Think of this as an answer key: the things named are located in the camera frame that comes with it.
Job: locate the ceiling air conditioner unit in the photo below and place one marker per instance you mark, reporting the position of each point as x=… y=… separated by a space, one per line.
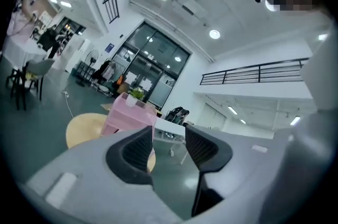
x=188 y=7

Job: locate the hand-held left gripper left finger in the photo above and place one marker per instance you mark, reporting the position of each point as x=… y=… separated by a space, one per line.
x=87 y=164

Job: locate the pink desk organizer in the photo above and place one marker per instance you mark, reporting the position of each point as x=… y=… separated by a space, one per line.
x=126 y=117

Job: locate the table with white tablecloth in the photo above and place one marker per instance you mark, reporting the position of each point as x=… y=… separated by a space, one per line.
x=21 y=50

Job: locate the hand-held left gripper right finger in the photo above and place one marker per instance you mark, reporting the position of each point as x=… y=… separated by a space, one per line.
x=237 y=164

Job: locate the glass double door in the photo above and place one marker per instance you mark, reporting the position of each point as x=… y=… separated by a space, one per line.
x=155 y=64

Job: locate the clothes rack with garments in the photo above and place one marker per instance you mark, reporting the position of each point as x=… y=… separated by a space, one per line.
x=105 y=72

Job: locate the grey chair with black legs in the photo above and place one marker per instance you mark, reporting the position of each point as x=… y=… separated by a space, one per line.
x=39 y=67

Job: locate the blue wall sign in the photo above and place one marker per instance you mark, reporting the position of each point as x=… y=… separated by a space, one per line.
x=109 y=47

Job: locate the long black balcony railing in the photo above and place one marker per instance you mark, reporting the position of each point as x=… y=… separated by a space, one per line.
x=253 y=73

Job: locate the black standing fan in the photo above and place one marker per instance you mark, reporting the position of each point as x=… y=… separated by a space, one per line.
x=91 y=59

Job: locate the small potted green plant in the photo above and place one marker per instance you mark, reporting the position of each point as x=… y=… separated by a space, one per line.
x=136 y=94

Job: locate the black bag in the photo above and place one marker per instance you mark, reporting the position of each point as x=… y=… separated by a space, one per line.
x=179 y=113

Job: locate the cardboard box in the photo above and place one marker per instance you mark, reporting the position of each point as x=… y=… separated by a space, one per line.
x=108 y=106

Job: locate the round wooden stool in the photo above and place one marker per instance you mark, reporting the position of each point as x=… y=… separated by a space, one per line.
x=84 y=128

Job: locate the white floor air conditioner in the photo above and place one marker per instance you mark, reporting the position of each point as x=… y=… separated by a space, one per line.
x=85 y=48

